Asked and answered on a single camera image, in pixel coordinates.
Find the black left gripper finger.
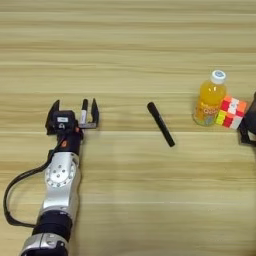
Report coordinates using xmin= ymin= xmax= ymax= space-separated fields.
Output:
xmin=45 ymin=98 xmax=61 ymax=130
xmin=90 ymin=97 xmax=101 ymax=124

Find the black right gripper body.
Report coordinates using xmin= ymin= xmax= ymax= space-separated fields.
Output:
xmin=242 ymin=138 xmax=256 ymax=148

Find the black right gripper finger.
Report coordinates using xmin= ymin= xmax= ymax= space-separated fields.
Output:
xmin=237 ymin=113 xmax=252 ymax=145

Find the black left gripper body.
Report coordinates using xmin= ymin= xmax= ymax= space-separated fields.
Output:
xmin=45 ymin=109 xmax=98 ymax=156

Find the multicoloured puzzle cube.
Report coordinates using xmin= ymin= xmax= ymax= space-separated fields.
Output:
xmin=214 ymin=95 xmax=249 ymax=131

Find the orange juice bottle white cap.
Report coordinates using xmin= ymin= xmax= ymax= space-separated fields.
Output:
xmin=192 ymin=69 xmax=229 ymax=127

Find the black marker pen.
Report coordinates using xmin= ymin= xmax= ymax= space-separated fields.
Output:
xmin=146 ymin=101 xmax=177 ymax=148

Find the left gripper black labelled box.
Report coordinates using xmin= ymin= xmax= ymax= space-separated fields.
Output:
xmin=53 ymin=110 xmax=77 ymax=131

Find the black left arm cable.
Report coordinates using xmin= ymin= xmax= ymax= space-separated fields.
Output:
xmin=2 ymin=136 xmax=65 ymax=228

